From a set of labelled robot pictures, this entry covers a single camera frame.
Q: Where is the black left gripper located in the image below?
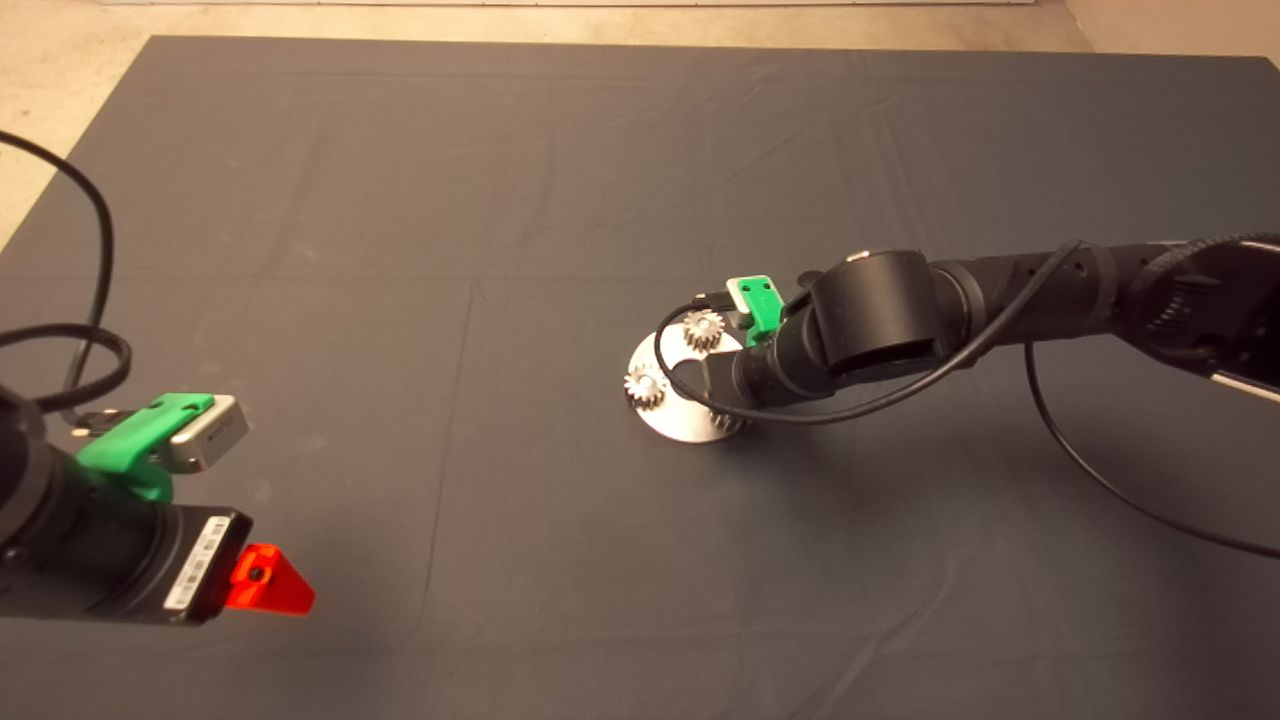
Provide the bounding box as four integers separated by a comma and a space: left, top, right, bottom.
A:
130, 505, 317, 626

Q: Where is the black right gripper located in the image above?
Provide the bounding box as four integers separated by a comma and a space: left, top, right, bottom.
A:
703, 338, 837, 409

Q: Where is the small steel gear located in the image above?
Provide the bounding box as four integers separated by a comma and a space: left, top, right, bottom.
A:
682, 309, 725, 353
623, 364, 668, 410

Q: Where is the round metal plate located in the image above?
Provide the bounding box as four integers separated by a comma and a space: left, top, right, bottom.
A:
625, 325, 758, 444

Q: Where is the dark grey table cloth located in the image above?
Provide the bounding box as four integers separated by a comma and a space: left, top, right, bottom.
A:
0, 36, 1280, 720

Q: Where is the green right camera mount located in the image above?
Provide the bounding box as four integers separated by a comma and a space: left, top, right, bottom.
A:
735, 277, 788, 348

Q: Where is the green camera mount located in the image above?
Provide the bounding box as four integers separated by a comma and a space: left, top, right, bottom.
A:
75, 392, 216, 503
735, 277, 788, 348

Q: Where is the silver left camera box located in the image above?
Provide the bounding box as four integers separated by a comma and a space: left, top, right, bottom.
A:
165, 395, 250, 473

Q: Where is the green left camera mount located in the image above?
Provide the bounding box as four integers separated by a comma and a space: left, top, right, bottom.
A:
75, 392, 216, 503

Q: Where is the thick braided black cable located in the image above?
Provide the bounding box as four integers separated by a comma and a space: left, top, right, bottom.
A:
0, 323, 133, 413

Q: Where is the black left camera cable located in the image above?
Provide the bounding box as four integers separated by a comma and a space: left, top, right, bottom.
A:
0, 130, 136, 433

